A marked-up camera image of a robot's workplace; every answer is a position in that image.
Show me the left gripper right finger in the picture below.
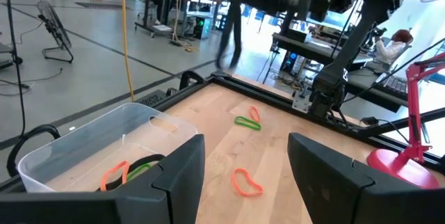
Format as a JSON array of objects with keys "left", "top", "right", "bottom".
[{"left": 287, "top": 132, "right": 445, "bottom": 224}]

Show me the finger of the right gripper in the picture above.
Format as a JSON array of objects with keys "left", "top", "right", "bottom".
[
  {"left": 229, "top": 15, "right": 243, "bottom": 69},
  {"left": 216, "top": 0, "right": 243, "bottom": 70}
]

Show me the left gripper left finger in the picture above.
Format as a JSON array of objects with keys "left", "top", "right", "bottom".
[{"left": 0, "top": 134, "right": 206, "bottom": 224}]

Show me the green rubber band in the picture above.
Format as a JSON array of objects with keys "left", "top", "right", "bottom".
[
  {"left": 124, "top": 163, "right": 153, "bottom": 182},
  {"left": 234, "top": 115, "right": 262, "bottom": 131}
]

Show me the orange rubber band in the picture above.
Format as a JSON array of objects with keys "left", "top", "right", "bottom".
[
  {"left": 248, "top": 105, "right": 261, "bottom": 123},
  {"left": 232, "top": 168, "right": 264, "bottom": 198},
  {"left": 99, "top": 160, "right": 131, "bottom": 193}
]

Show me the clear plastic bin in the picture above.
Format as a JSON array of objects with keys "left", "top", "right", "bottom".
[{"left": 17, "top": 102, "right": 199, "bottom": 193}]

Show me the black background workbench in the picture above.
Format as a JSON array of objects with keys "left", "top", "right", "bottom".
[{"left": 134, "top": 0, "right": 223, "bottom": 40}]

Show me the red desk lamp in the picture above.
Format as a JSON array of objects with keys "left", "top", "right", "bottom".
[{"left": 366, "top": 51, "right": 445, "bottom": 190}]

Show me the black perforated computer case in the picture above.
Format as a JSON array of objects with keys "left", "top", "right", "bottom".
[{"left": 136, "top": 89, "right": 168, "bottom": 107}]

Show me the person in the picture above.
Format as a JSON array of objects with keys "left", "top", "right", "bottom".
[{"left": 373, "top": 29, "right": 414, "bottom": 65}]

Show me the black floor fan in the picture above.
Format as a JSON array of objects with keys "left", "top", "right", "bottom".
[{"left": 35, "top": 0, "right": 75, "bottom": 64}]

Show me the black stand pole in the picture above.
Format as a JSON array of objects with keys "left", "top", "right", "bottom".
[{"left": 2, "top": 0, "right": 28, "bottom": 138}]

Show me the black aluminium table frame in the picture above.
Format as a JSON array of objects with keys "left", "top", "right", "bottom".
[{"left": 0, "top": 70, "right": 445, "bottom": 197}]

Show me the yellow hanging cable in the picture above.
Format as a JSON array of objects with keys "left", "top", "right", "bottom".
[{"left": 119, "top": 0, "right": 136, "bottom": 102}]

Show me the thick black cable loop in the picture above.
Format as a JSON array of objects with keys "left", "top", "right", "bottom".
[{"left": 6, "top": 124, "right": 62, "bottom": 178}]

